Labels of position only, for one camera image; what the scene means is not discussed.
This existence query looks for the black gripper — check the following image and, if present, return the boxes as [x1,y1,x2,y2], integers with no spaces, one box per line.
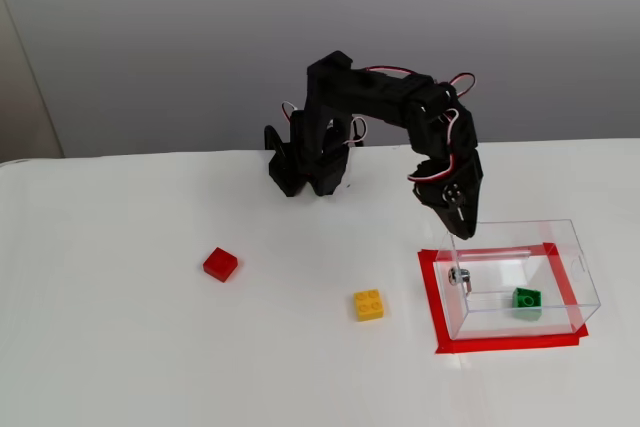
[411,108,485,242]

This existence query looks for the green lego brick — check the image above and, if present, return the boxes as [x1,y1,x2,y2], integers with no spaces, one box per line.
[510,286,545,322]

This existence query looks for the transparent acrylic box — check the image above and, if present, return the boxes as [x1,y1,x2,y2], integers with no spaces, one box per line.
[433,218,602,342]

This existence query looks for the yellow lego brick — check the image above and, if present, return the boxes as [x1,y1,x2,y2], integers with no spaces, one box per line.
[352,288,386,323]

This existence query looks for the red lego brick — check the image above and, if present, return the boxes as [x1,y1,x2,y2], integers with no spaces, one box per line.
[202,246,239,283]

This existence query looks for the silver cam lock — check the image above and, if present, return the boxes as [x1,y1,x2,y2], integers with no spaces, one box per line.
[447,266,474,297]

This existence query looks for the black table clamp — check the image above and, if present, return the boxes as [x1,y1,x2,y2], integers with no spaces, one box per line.
[263,124,290,168]

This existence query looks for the red tape frame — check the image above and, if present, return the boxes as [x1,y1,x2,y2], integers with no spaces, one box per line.
[417,241,590,356]

